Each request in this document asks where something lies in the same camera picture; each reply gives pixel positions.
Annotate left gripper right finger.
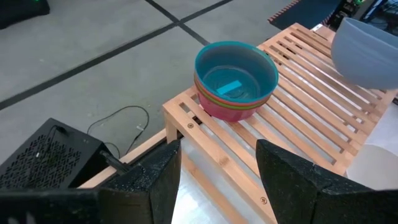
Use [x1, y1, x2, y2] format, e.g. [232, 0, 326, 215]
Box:
[255, 139, 398, 224]

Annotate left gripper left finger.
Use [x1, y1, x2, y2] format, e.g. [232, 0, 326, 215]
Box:
[0, 139, 182, 224]

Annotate small magenta bowl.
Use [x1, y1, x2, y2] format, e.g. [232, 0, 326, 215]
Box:
[195, 88, 270, 123]

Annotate small lime green bowl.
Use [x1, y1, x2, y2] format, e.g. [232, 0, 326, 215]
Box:
[194, 79, 272, 111]

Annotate small orange bowl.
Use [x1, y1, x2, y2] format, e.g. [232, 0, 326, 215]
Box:
[193, 74, 274, 108]

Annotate large blue-grey bowl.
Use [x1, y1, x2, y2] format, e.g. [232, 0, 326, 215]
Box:
[330, 17, 398, 91]

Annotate small cyan bowl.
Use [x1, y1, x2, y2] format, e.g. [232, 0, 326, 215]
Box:
[193, 40, 280, 106]

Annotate slatted wooden shelf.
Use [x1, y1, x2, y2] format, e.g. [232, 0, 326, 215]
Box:
[162, 22, 398, 224]

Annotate large white bowl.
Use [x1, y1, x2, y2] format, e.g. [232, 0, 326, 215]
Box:
[346, 143, 398, 191]

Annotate black perforated computer case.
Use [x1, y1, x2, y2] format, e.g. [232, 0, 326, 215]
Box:
[0, 117, 110, 190]

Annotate black mat striped edge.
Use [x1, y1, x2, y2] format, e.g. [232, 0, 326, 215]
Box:
[267, 0, 343, 31]

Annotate black equipment stand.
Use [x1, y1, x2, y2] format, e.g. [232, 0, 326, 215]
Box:
[326, 0, 398, 35]

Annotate curved black floor cable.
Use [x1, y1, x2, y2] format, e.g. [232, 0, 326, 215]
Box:
[86, 105, 150, 159]

